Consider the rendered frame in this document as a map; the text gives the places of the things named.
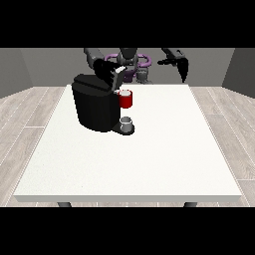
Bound black coffee machine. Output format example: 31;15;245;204
71;73;135;135

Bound small grey cup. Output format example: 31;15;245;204
120;116;134;133

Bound red pod holder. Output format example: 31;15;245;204
118;90;134;110

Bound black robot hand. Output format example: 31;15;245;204
92;58;127;92
156;55;189;84

